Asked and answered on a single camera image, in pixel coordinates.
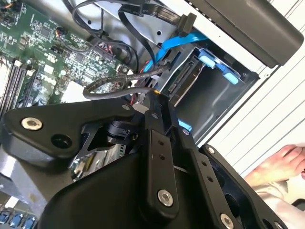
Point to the hard disk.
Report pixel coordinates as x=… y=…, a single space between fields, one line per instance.
x=207 y=59

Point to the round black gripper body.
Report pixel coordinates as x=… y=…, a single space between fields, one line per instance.
x=100 y=202

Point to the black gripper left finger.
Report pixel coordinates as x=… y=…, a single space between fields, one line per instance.
x=59 y=119

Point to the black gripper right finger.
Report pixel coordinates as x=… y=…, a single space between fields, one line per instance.
x=202 y=164

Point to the person hand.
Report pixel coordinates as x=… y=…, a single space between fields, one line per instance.
x=278 y=167

